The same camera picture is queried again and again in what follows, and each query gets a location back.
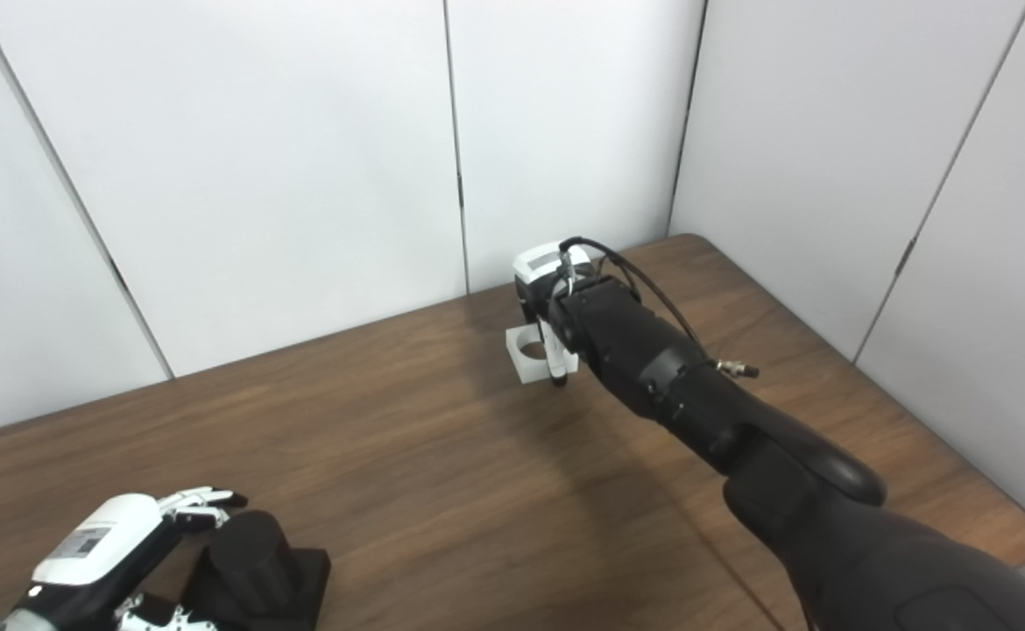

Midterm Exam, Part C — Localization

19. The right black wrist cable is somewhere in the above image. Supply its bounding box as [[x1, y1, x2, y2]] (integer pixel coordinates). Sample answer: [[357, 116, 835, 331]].
[[558, 237, 760, 379]]

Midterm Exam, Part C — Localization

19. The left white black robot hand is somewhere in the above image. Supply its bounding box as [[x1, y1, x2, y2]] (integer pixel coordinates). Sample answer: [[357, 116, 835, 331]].
[[13, 486, 249, 631]]

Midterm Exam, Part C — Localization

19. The white square piece with hole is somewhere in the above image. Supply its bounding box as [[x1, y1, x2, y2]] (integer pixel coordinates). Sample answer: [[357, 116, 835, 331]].
[[505, 321, 580, 386]]

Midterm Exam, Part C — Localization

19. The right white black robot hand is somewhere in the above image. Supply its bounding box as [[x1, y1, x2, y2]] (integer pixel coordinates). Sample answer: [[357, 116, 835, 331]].
[[512, 242, 597, 386]]

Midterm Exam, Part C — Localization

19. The black peg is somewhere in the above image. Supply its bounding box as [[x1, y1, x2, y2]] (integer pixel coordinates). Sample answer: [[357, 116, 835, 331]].
[[181, 510, 332, 631]]

